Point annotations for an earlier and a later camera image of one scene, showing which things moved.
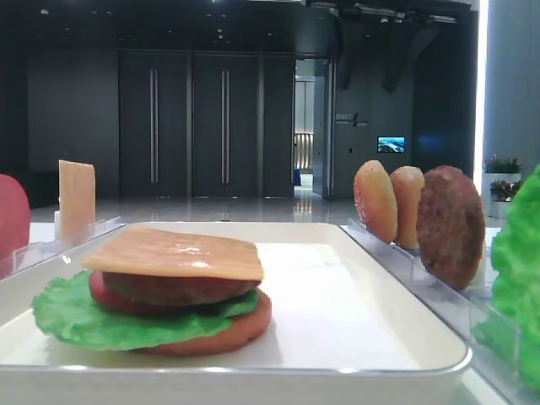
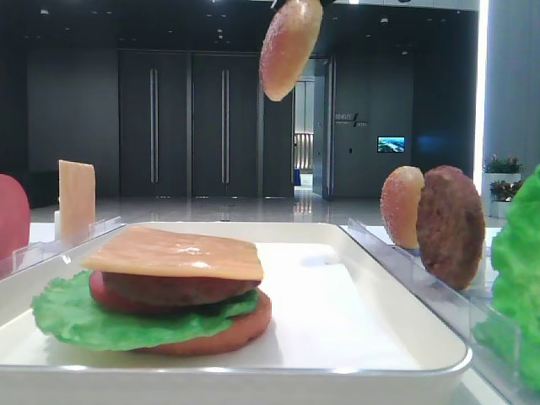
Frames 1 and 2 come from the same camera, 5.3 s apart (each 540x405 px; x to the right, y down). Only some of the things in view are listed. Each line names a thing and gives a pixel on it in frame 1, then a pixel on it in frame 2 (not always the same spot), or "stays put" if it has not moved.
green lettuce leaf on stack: x=66 y=309 stays put
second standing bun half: x=408 y=181 stays put
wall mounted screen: x=391 y=143 stays put
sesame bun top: x=375 y=201 to x=288 y=42
